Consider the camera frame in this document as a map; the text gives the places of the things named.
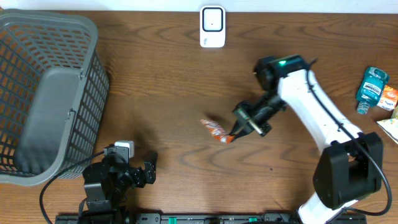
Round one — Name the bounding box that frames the yellow snack bag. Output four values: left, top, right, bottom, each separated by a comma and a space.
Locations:
377, 107, 398, 144

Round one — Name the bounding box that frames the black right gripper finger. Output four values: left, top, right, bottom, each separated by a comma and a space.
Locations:
229, 120, 246, 136
232, 128, 253, 142

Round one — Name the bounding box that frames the black left camera cable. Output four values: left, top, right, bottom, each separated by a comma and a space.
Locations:
39, 150, 105, 224

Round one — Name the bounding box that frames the small orange snack packet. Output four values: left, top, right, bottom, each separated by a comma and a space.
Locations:
377, 85, 398, 111

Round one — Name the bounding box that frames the white barcode scanner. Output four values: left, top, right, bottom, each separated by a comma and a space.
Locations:
200, 6, 226, 48

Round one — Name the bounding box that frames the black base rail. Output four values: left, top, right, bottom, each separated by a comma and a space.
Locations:
55, 211, 368, 224

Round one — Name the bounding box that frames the blue liquid bottle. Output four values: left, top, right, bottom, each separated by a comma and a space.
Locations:
356, 67, 390, 114

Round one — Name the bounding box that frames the dark grey plastic basket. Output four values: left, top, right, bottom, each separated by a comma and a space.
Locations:
1, 9, 109, 186

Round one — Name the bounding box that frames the orange Top chocolate bar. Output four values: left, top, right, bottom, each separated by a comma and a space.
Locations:
200, 119, 235, 144

